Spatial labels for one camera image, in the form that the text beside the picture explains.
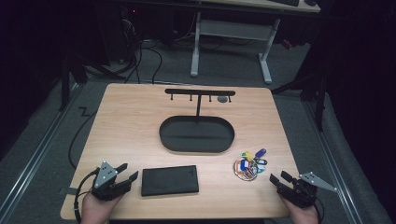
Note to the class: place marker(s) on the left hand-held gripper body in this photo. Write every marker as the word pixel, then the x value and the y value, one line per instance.
pixel 107 186

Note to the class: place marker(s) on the person's left hand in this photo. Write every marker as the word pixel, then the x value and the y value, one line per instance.
pixel 98 210

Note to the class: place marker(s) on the aluminium floor rail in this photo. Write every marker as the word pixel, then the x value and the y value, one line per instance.
pixel 334 168
pixel 34 155

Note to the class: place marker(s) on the black metal stand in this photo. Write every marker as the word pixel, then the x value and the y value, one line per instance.
pixel 65 84
pixel 319 99

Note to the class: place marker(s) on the small glass dish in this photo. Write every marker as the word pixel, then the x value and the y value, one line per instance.
pixel 238 169

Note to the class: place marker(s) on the person's right hand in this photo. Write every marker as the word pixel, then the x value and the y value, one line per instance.
pixel 300 214

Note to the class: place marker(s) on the grey tape strip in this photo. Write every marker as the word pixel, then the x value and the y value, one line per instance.
pixel 68 191

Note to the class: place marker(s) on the grey round table grommet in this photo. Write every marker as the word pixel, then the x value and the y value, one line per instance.
pixel 222 99

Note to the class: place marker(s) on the white-legged wooden desk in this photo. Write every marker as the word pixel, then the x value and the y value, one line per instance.
pixel 233 30

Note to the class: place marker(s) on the pile of colourful key tags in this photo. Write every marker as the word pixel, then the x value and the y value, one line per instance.
pixel 250 163

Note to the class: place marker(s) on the black key stand with tray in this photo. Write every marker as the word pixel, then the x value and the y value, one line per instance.
pixel 196 134

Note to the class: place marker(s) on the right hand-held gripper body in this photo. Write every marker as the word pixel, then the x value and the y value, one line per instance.
pixel 300 193

